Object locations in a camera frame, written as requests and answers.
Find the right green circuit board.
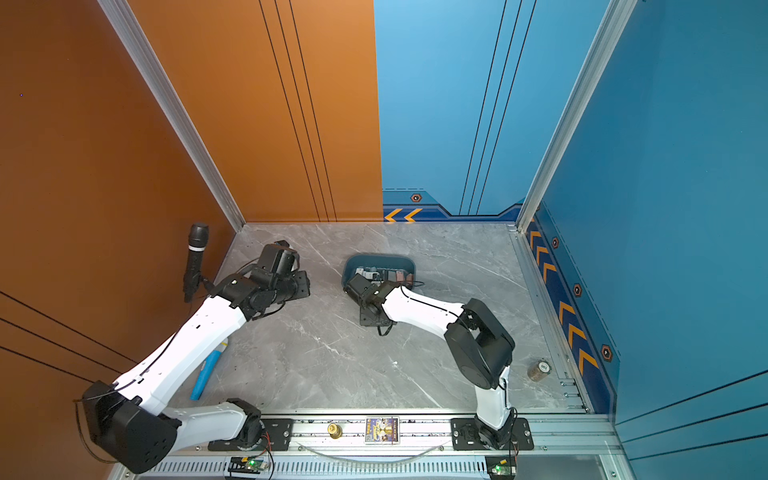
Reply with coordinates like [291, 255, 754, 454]
[485, 456, 517, 480]

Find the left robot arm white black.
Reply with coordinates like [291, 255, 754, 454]
[76, 270, 310, 474]

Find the teal plastic storage box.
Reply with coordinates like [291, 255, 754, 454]
[341, 253, 416, 287]

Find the left green circuit board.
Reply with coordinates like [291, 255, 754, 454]
[226, 456, 272, 478]

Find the aluminium front rail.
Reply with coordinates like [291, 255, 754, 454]
[119, 413, 625, 457]

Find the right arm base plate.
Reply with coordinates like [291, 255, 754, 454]
[450, 417, 535, 452]

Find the brass knob on rail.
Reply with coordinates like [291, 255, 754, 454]
[327, 423, 343, 439]

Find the green circuit board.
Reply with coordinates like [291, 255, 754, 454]
[226, 456, 272, 478]
[485, 456, 517, 480]

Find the colourful card on rail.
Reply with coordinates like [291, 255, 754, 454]
[364, 416, 400, 445]

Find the black microphone on stand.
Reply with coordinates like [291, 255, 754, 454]
[183, 222, 214, 304]

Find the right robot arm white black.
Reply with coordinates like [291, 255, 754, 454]
[344, 275, 516, 449]

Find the brown tape roll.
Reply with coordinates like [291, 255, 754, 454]
[527, 359, 552, 382]

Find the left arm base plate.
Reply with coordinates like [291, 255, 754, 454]
[207, 418, 294, 453]

